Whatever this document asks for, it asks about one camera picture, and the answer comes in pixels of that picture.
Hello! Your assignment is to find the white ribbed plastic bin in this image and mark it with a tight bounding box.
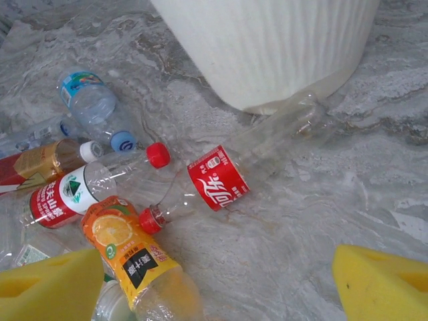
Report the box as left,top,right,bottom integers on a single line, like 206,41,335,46
148,0,382,116

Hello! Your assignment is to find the red white label bottle red cap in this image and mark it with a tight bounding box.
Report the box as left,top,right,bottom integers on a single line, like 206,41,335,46
18,141,172,231

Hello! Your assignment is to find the green white label bottle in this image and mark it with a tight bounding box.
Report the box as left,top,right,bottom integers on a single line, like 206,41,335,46
0,227,73,272

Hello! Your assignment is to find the blue label bottle blue cap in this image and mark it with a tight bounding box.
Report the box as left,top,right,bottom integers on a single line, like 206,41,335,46
56,68,138,154

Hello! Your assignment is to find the red cola label bottle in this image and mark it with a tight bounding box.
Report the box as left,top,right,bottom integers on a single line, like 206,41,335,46
138,92,327,235

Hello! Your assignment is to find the red gold label tea bottle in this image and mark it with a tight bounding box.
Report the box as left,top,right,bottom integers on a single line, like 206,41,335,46
0,138,105,197

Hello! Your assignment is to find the orange juice label bottle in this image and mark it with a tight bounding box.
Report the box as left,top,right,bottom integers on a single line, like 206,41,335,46
80,195,205,321

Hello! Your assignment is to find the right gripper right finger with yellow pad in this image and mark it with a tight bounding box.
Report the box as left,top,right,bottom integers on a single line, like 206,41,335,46
330,243,428,321

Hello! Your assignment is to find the small clear bottle white cap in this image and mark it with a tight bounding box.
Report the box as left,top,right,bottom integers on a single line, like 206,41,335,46
92,279,134,321

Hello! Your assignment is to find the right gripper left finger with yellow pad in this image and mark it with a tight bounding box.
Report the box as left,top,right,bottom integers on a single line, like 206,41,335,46
0,247,106,321

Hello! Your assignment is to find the clear bottle blue label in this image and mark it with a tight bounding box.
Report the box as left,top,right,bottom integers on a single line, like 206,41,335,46
0,113,84,160

